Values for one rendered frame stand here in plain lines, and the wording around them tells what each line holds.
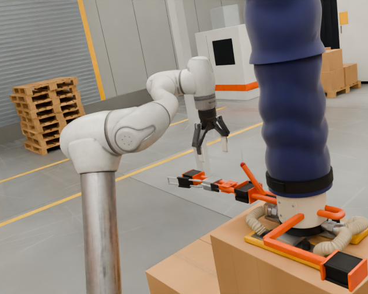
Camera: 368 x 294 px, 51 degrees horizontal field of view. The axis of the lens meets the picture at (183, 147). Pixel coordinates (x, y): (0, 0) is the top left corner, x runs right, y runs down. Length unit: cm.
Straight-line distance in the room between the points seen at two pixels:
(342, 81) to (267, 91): 738
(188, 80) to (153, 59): 1033
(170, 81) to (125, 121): 56
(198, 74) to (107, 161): 59
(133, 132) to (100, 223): 28
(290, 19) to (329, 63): 709
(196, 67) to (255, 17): 41
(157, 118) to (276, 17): 45
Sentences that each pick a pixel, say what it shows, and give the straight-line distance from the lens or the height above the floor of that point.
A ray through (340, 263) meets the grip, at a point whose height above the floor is 110.
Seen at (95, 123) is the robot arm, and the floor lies 153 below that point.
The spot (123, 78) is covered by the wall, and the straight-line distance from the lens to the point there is 1139.
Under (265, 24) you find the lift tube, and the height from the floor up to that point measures 171.
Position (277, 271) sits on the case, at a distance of 139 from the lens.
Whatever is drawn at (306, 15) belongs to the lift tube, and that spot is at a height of 172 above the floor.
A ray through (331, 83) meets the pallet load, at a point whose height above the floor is 30.
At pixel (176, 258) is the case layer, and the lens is 226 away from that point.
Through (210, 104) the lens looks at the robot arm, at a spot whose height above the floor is 144.
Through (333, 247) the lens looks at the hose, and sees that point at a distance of 133.
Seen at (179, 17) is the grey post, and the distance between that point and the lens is 450.
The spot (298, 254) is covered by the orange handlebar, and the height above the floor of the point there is 108.
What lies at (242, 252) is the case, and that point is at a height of 93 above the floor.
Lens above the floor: 173
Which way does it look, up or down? 16 degrees down
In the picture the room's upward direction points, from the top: 10 degrees counter-clockwise
